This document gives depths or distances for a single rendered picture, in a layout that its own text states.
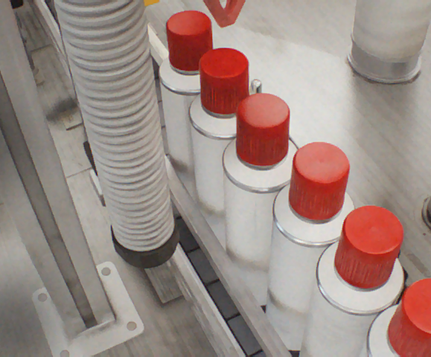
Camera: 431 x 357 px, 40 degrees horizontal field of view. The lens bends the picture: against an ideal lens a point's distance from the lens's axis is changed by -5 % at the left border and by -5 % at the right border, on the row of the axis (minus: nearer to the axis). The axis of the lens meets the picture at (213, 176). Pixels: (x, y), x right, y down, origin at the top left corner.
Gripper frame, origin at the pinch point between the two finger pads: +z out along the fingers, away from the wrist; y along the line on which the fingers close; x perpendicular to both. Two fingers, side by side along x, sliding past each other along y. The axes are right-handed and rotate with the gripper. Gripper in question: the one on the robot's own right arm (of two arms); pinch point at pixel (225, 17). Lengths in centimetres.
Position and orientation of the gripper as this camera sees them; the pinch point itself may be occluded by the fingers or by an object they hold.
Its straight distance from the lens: 56.9
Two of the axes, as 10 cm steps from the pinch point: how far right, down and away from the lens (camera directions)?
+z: 0.5, 6.4, 7.6
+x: -9.0, 3.7, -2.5
